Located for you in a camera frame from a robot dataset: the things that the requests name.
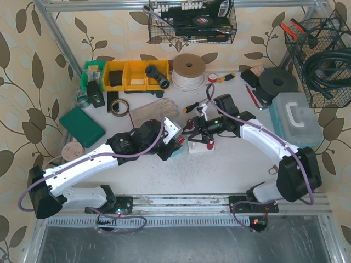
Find beige work glove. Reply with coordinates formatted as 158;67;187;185
129;98;179;128

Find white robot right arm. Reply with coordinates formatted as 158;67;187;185
183;94;322;205

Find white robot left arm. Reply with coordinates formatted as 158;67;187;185
18;117;181;219

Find teal spring tray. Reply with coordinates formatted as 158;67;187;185
170;145;184;158

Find orange black small screwdriver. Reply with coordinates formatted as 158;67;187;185
183;102;199;114

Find red tape roll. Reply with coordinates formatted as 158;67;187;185
208;73;217;83

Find black pipe fitting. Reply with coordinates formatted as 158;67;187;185
145;65;170;90

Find dark steel hex key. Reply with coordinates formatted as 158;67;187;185
252;90;270;110

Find black rectangular case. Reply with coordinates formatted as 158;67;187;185
240;69;259;88

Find brown tape roll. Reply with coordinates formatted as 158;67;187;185
110;99;129;117

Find brass padlock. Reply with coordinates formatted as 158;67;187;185
268;165;279;175

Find yellow storage bins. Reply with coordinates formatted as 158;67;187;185
103;60;170;92

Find teal plastic toolbox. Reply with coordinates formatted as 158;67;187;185
269;92;323;148

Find black green device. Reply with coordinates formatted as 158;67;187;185
86;81;105;108

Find black box in bin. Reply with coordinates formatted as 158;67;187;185
109;70;123;87

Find green notebook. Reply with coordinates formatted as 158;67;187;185
59;107;106;148

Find glass jar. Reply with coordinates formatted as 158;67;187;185
76;90;90;108

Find green storage bin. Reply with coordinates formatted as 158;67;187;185
80;61;106;91

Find white peg base plate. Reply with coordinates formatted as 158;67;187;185
188;140;214;154

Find red handled hex key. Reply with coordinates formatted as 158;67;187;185
245;84;262;111

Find yellow black handle screwdriver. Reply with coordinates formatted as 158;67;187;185
206;73;235;86

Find white cable spool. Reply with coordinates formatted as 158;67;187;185
171;53;206;92

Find wire basket with tools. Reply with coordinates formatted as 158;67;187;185
142;1;237;45

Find wire basket with hoses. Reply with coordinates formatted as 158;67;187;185
284;16;350;108

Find orange handled pliers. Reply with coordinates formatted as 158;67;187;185
279;18;307;41

